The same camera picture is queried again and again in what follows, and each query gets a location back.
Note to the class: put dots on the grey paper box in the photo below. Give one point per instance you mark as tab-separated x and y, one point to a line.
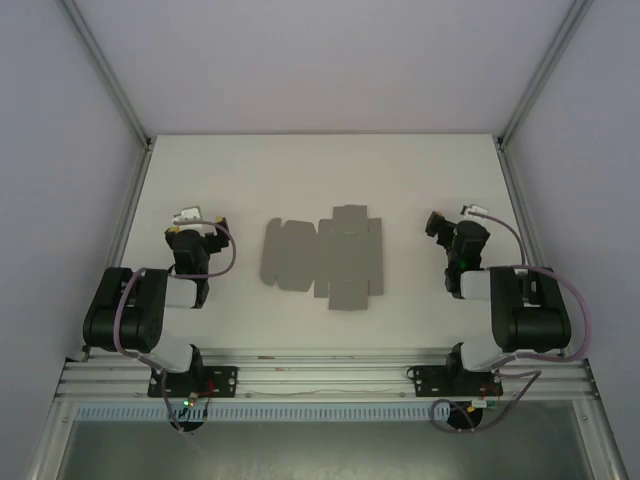
345	250

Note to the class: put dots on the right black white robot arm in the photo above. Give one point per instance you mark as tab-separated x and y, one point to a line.
535	325

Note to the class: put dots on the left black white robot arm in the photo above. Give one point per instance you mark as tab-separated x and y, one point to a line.
125	320

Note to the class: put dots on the grey metal panel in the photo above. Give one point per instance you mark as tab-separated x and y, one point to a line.
320	450

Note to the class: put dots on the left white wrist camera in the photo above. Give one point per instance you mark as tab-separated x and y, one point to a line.
188	215

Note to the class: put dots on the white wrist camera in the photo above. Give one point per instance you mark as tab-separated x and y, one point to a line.
475	209
188	215

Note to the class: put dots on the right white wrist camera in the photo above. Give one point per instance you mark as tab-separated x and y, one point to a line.
475	209

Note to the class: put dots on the aluminium table edge rail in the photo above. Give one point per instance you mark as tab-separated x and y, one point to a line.
131	200
515	200

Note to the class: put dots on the left black mount plate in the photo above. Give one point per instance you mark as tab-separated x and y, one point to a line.
225	380

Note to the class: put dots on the black mount plate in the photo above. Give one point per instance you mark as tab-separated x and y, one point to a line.
225	380
425	380

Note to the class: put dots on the right black mount plate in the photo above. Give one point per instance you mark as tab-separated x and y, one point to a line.
425	380

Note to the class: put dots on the aluminium frame post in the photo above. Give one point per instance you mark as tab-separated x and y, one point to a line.
545	70
107	70

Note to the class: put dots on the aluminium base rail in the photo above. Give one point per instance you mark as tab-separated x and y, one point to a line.
325	372

